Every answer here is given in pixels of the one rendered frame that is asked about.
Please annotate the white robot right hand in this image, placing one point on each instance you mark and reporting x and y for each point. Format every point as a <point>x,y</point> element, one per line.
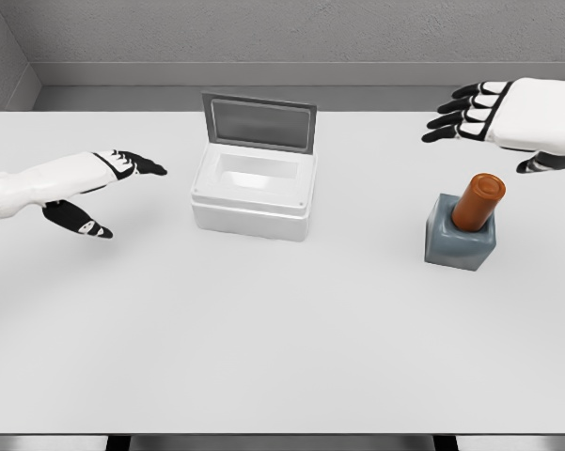
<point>536,113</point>

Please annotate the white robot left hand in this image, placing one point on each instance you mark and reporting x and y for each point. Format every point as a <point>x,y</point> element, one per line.
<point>82,171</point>

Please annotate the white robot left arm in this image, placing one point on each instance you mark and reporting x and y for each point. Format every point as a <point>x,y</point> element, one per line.
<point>9,192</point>

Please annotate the grey square bottle brown cap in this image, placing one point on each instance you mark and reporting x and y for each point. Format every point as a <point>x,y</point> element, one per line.
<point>460,239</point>

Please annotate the white rectangular storage box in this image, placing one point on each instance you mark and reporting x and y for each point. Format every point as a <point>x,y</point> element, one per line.
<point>251,197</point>

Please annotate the grey hinged box lid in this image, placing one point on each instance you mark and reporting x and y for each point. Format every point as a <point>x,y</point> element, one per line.
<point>261,122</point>

